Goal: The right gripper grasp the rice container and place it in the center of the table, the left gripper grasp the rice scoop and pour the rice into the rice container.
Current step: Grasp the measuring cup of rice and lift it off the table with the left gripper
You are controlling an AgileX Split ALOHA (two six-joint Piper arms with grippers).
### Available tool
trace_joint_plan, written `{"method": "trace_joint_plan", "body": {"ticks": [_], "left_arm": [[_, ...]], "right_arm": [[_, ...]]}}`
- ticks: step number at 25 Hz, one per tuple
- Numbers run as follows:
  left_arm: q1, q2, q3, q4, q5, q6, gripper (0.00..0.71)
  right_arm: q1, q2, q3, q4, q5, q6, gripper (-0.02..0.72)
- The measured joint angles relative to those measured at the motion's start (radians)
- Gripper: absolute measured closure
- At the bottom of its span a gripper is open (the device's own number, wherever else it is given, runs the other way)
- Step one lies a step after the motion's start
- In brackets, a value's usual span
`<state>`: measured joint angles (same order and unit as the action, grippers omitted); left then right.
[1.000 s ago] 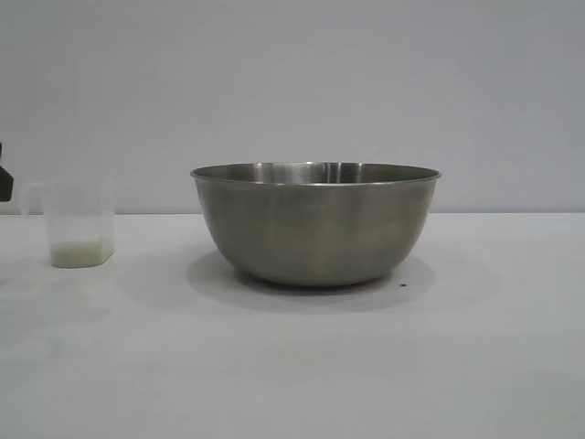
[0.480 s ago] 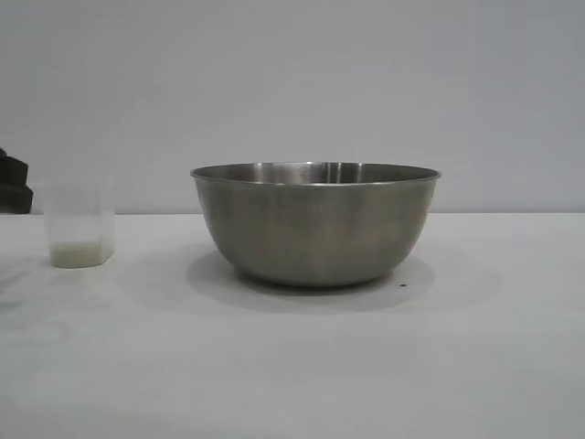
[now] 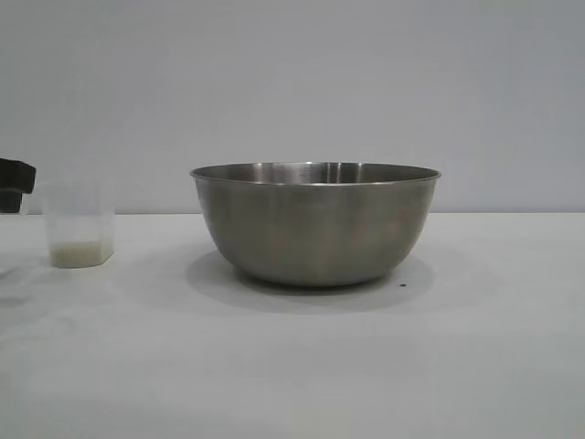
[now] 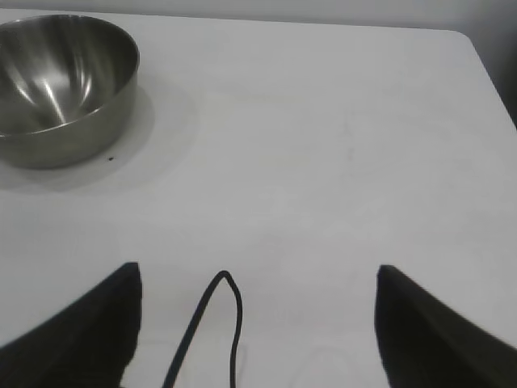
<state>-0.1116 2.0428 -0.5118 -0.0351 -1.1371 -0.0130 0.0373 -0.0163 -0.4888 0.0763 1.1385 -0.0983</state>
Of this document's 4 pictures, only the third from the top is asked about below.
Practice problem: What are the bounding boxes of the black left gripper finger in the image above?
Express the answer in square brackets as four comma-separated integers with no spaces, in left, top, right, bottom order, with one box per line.
[0,188,24,214]
[0,157,37,196]

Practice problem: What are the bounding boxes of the clear plastic measuring cup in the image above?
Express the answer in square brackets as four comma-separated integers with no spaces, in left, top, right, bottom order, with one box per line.
[20,177,116,269]

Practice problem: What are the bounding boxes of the white rice grains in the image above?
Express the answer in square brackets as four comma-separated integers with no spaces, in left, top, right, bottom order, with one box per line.
[50,240,111,269]

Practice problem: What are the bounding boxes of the stainless steel mixing bowl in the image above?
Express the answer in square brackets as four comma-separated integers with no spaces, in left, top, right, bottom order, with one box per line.
[189,161,443,288]

